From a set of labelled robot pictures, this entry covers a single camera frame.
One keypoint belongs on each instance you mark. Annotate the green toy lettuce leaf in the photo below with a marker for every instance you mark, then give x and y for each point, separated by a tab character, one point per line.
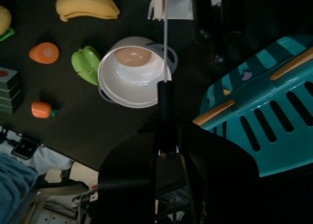
86	64

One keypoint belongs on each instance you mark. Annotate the yellow toy banana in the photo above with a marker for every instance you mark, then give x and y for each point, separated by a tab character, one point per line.
86	3

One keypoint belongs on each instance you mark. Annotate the orange carrot tip green stem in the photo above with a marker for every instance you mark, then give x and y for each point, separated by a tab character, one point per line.
41	109

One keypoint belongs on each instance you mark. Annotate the blue cloth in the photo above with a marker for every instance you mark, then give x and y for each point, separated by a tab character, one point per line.
13	188

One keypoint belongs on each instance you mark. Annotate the green box stack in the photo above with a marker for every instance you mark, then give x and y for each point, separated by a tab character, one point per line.
8	90

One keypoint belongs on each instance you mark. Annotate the white toy pot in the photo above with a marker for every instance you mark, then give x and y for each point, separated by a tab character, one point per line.
130	87

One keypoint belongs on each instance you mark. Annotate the small orange toy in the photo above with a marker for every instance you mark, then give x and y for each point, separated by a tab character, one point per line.
226	92

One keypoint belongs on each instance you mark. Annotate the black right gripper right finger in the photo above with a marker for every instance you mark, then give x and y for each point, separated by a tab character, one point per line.
215	179

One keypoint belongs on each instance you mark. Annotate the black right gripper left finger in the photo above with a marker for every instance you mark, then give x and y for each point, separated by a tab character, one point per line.
126	179

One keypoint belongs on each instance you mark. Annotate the black box with lens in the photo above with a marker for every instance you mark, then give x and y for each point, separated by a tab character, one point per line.
25	147

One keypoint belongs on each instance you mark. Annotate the yellow green toy corn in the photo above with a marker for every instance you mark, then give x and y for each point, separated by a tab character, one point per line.
4	20

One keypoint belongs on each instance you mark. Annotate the orange toy carrot slice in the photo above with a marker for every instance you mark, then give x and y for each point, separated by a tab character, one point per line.
44	53

